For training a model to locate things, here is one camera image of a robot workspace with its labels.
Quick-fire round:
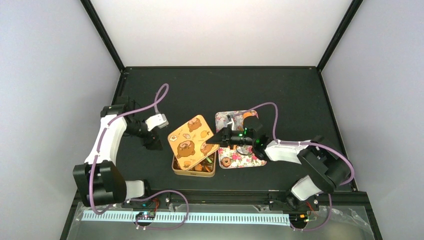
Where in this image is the white slotted cable duct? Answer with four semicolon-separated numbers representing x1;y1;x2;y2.
80;210;291;226

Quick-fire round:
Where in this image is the chocolate donut cookie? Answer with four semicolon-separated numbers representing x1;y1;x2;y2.
221;157;232;168

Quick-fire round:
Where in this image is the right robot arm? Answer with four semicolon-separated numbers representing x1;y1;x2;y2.
206;116;354;210

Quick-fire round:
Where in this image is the silver tin lid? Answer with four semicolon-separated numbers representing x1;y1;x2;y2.
167;114;219;171

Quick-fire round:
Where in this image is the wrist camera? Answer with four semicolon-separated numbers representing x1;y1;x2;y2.
145;113;169;132
226;115;244;131

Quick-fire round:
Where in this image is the floral serving tray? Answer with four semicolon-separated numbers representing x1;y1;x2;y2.
215;110;267;169

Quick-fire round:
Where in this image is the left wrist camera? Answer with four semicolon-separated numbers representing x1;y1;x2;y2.
145;113;169;132

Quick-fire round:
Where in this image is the gold cookie tin with tray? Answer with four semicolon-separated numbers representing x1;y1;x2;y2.
172;152;217;178

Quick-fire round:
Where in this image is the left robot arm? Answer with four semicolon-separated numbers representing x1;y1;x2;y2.
72;96;169;207

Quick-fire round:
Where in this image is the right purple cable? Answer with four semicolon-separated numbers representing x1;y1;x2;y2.
228;101;356;232

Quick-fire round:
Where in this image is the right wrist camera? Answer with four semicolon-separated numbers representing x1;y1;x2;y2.
226;115;244;131

